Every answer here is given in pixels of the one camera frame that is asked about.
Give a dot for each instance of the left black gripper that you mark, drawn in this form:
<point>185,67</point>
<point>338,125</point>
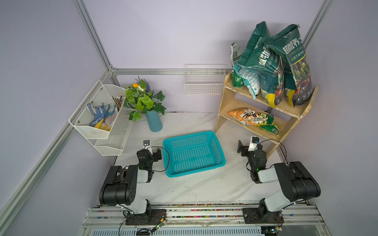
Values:
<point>156,154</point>

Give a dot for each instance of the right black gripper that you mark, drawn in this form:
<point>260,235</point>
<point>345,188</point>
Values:
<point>243,149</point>

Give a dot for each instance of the teal plastic basket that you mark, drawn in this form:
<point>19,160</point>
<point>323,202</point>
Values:
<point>193,153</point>

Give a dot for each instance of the teal white fertilizer bag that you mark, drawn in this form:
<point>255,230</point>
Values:
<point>250,79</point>

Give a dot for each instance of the dark green soil bag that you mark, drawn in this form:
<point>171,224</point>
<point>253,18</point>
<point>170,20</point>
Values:
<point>267,63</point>
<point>297,76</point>

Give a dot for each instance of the white green small bag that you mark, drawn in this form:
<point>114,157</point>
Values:
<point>235,55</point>

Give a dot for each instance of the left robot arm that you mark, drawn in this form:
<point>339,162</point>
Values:
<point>120,189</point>

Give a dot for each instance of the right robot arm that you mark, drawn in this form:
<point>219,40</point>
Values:
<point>296,184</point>

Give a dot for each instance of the orange green snack bag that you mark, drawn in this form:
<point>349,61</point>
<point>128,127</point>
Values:
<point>247,117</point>

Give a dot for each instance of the wooden two-tier shelf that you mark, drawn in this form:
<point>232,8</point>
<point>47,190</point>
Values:
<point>228,102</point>

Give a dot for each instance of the teal vase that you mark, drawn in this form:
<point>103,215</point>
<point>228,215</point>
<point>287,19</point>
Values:
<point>154,121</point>

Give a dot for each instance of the artificial green plant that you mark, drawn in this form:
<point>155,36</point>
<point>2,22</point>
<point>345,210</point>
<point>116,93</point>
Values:
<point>141,99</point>

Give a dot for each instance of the yellow toy in rack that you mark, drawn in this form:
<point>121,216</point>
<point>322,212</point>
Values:
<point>102,126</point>

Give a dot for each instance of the white mesh corner rack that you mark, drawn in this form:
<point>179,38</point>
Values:
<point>110,143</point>

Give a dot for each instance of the blue knitted glove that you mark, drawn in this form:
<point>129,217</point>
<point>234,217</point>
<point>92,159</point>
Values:
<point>99,113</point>

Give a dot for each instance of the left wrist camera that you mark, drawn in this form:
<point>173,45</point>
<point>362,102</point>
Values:
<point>147,146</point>

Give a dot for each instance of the white wire wall basket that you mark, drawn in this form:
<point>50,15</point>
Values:
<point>204,79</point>

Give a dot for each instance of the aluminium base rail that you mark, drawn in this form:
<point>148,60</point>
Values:
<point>209,219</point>

